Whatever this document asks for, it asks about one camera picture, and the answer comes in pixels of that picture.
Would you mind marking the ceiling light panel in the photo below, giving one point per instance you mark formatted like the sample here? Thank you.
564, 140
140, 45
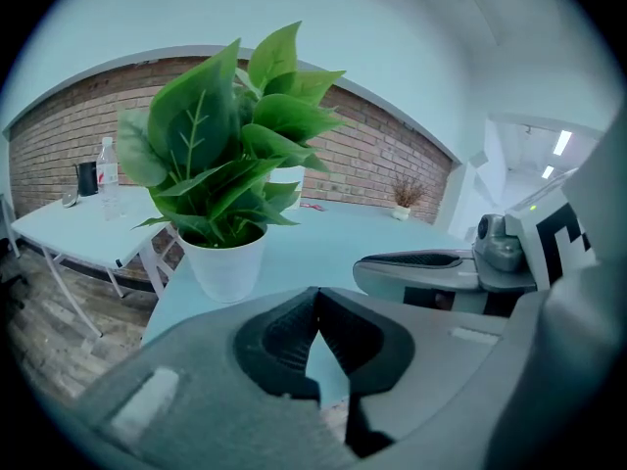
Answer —
547, 172
563, 142

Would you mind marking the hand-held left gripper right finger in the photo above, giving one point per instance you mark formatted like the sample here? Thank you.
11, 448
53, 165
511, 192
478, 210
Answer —
441, 350

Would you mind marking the light blue table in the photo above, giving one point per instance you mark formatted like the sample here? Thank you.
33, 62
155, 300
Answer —
333, 243

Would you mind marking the dried brown plant in vase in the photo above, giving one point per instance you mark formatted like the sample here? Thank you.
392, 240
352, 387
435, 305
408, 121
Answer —
406, 194

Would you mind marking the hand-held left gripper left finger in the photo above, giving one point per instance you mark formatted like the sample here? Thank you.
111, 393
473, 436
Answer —
196, 360

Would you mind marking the green plant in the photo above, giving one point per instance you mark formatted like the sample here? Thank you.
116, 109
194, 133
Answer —
210, 164

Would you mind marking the round silver lid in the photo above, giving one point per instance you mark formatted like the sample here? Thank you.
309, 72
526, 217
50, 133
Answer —
70, 201

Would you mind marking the red packet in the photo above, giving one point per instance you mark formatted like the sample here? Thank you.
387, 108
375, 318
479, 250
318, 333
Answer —
313, 207

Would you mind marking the black kettle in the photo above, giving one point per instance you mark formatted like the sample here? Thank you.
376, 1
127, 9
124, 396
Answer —
88, 179

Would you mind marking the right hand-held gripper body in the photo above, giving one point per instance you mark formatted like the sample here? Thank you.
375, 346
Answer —
529, 243

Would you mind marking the clear plastic water bottle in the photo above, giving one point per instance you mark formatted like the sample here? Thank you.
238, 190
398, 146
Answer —
108, 184

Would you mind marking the white folding table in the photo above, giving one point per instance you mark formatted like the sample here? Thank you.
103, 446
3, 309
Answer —
73, 233

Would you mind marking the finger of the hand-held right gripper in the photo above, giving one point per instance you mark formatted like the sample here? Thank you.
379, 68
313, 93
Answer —
441, 252
416, 277

